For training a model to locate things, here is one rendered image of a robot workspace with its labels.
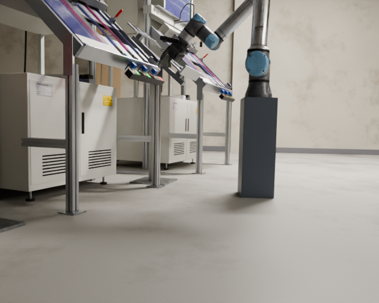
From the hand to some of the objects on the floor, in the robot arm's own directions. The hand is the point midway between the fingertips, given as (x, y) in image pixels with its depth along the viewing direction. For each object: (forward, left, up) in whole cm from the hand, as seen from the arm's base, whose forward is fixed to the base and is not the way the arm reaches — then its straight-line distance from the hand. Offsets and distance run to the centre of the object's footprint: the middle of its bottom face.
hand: (159, 64), depth 203 cm
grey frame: (+40, +10, -73) cm, 84 cm away
